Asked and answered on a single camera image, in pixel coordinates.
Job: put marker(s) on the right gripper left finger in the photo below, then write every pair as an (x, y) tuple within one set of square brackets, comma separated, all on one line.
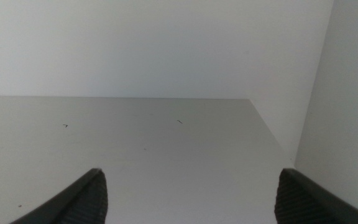
[(82, 202)]

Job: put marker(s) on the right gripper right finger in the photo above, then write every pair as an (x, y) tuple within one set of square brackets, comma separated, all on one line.
[(303, 202)]

